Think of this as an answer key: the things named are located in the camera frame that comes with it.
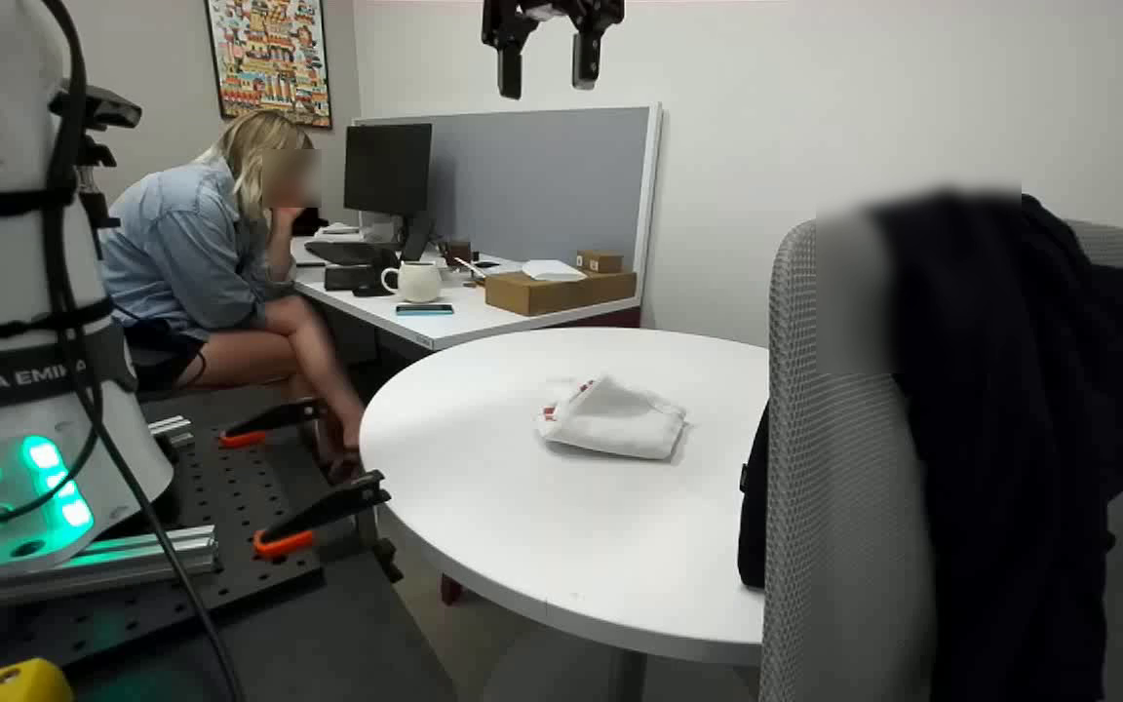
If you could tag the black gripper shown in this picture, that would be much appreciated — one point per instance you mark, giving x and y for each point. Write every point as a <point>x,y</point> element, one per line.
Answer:
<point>546,6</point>

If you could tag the white cloth with red stripes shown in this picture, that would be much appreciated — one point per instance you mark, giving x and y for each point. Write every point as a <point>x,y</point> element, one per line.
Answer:
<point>615,417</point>

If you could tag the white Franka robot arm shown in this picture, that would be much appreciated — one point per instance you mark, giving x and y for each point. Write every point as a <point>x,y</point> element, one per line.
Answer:
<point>2,257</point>

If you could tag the black computer monitor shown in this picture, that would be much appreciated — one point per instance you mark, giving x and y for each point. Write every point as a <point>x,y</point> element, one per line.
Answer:
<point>388,169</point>

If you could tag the small brown cardboard box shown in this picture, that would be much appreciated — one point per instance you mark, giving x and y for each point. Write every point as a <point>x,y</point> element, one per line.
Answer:
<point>602,264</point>

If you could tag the white padded envelope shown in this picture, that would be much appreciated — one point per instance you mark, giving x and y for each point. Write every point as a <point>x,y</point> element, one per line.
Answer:
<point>550,270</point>

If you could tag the flat brown cardboard box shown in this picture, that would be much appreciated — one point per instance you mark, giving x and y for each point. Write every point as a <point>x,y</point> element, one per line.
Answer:
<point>555,292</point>

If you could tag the white teapot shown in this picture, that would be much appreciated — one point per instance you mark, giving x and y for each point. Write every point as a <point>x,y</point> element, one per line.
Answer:
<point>414,282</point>

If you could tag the black keyboard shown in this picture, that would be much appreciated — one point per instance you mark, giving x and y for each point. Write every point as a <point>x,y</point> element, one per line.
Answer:
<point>349,249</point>

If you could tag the smartphone with teal case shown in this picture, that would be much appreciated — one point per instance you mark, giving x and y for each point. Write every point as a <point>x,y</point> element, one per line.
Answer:
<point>421,308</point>

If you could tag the colourful framed poster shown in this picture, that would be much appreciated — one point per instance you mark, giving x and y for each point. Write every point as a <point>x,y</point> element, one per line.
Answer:
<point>272,54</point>

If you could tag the seated person in blue shirt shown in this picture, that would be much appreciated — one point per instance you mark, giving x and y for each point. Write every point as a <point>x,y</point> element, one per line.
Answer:
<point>183,255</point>

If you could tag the black clamp with orange tips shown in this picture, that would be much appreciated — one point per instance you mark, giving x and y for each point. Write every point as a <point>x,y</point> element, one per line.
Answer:
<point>276,417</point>
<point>330,507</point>

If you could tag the grey mesh office chair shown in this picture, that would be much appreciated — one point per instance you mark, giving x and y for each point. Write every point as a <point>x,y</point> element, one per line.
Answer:
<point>837,455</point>

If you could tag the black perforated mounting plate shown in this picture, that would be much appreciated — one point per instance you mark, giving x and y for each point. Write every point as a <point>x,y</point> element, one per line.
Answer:
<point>230,499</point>

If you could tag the black jacket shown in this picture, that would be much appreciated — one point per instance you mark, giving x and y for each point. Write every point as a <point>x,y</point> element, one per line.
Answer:
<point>1014,413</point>

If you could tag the yellow box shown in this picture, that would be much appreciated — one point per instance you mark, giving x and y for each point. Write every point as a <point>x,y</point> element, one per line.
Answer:
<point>16,685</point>

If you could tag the grey partition with white frame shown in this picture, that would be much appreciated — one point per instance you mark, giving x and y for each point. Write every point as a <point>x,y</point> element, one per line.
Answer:
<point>537,182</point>

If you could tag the black camera on stand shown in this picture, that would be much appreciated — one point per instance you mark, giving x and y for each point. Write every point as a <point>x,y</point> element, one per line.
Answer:
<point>99,109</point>

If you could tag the aluminium rail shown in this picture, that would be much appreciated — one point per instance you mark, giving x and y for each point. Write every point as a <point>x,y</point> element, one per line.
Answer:
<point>134,551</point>

